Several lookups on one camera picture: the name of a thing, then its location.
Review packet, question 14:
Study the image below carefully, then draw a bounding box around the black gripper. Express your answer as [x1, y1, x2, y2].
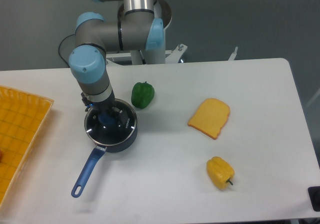
[81, 91, 129, 127]

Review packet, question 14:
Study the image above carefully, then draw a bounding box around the glass pot lid blue knob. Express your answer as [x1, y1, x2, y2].
[84, 99, 138, 146]

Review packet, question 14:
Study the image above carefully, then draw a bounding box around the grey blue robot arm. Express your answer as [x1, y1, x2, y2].
[68, 0, 166, 120]

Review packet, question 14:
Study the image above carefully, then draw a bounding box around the green bell pepper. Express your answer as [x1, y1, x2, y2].
[131, 82, 155, 109]

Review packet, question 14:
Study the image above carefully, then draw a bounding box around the yellow woven basket tray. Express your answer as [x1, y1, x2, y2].
[0, 86, 54, 206]

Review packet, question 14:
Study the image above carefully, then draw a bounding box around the toast bread slice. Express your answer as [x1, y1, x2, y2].
[187, 98, 231, 140]

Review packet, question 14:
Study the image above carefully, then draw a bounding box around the yellow bell pepper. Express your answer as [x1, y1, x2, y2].
[206, 156, 235, 190]

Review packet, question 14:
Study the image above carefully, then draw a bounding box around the black device at table edge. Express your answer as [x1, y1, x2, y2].
[307, 186, 320, 212]

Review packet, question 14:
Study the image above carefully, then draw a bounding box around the blue saucepan with handle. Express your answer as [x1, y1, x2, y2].
[70, 124, 139, 199]

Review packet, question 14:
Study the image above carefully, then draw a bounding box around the black cable on floor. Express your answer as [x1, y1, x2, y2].
[57, 33, 76, 68]

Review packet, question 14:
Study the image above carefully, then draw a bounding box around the white table bracket right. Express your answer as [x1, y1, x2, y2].
[228, 46, 238, 61]

